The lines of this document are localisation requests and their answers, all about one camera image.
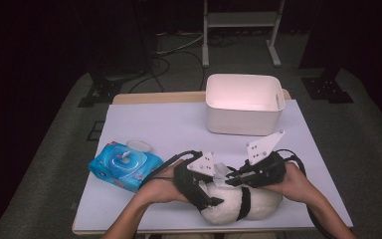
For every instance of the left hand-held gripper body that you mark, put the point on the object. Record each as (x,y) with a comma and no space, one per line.
(185,179)

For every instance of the blue wet wipes pack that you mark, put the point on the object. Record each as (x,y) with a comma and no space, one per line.
(106,166)

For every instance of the person's left hand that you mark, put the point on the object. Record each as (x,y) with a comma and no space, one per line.
(160,189)

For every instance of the black stand base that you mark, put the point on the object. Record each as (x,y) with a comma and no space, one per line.
(326,89)
(101,91)

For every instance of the white plastic storage bin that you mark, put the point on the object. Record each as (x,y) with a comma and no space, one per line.
(242,122)

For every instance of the white metal stand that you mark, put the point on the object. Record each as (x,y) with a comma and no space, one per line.
(238,19)

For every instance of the white wet wipe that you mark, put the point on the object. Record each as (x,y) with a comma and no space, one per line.
(221,172)

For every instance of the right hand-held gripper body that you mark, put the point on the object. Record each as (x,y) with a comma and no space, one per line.
(268,172)

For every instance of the person's right hand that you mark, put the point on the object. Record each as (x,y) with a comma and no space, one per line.
(293,186)

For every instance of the panda plush toy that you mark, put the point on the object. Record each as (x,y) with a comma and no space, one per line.
(262,205)

